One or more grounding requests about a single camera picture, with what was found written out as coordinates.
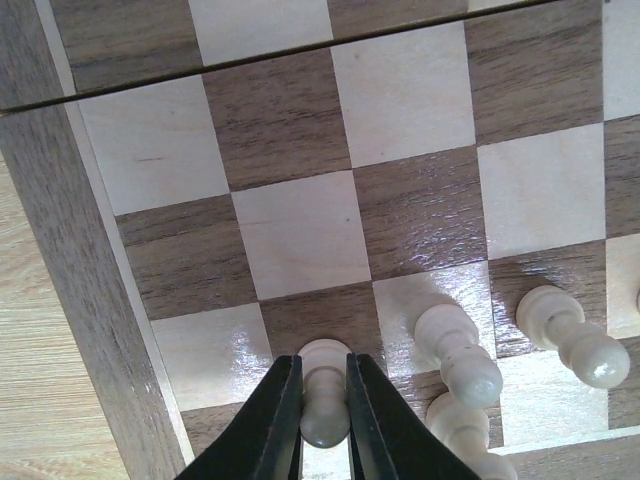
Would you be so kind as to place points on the light piece on board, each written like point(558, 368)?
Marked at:
point(554, 320)

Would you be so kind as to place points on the light piece board left edge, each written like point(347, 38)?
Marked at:
point(449, 339)

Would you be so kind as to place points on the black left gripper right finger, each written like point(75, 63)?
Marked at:
point(387, 440)

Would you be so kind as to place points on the wooden chess board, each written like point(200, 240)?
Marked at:
point(214, 184)

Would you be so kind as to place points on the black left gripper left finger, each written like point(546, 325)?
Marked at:
point(263, 440)

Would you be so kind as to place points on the light pawn off board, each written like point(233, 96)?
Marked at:
point(325, 420)
point(465, 432)

